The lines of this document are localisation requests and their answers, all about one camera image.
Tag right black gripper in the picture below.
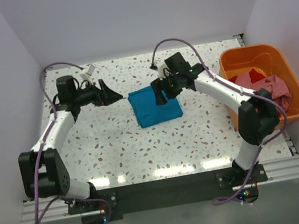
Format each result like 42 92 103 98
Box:
149 70 185 107

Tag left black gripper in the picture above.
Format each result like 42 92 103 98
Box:
71 76 124 112

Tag blue t shirt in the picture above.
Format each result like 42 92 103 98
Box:
127 86 183 128

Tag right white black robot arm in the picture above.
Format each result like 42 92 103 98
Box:
150 53 280 184

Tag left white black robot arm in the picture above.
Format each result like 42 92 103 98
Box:
18 75 123 211

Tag red t shirt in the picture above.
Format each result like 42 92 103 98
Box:
249 69 265 84

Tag orange plastic basket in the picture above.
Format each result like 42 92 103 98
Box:
219 44 299 123

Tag pink t shirt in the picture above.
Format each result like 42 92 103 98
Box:
229 71 292 111

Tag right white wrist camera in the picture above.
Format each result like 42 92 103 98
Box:
157 63 171 80

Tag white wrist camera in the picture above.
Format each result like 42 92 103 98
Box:
157 63 171 80
80 64 95 85

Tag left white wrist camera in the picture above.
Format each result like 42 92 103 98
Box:
80 64 95 85

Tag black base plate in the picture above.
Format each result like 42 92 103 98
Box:
65 163 268 224

